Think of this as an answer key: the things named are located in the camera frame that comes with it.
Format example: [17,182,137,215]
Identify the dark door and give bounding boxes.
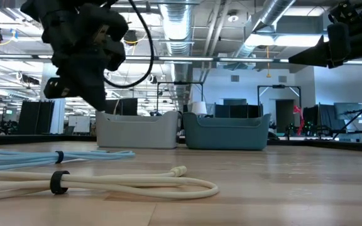
[275,99,295,133]

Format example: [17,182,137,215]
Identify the cream white cable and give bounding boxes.
[0,165,219,202]

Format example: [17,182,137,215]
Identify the black partition panels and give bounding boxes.
[18,100,55,135]

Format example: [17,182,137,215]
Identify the white pillar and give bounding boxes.
[40,62,67,135]

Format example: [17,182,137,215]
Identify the light blue cable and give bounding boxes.
[0,149,136,171]

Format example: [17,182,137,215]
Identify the dark partition screens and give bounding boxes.
[214,98,263,119]

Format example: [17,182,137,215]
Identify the black monitor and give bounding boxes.
[105,97,138,116]

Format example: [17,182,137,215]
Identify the whiteboard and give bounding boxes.
[68,115,91,133]

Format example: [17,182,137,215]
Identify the red figure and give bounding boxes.
[292,105,305,136]

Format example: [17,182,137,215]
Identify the black stand frame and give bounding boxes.
[156,80,204,113]
[257,83,302,132]

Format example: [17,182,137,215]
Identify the white plastic bin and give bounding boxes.
[95,109,182,149]

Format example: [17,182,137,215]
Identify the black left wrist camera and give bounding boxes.
[43,77,77,100]

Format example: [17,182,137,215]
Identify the ribbed silver duct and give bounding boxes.
[159,0,195,111]

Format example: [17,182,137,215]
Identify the black aluminium table frame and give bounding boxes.
[0,134,362,154]

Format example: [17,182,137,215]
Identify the white lampshade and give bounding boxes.
[190,100,207,116]

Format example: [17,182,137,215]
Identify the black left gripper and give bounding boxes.
[41,4,129,112]

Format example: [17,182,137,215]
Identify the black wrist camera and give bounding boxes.
[328,1,362,26]
[43,77,77,100]

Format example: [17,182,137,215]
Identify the teal plastic bin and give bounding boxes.
[182,112,272,151]

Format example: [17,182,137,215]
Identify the yellow hanging cord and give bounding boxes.
[265,46,272,78]

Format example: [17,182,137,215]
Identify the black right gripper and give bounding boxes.
[289,22,362,69]

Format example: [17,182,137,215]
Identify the smooth silver duct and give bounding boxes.
[231,0,297,60]

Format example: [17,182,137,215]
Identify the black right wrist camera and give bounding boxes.
[328,1,362,26]

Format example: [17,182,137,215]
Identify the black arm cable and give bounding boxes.
[104,0,155,89]
[333,95,362,141]

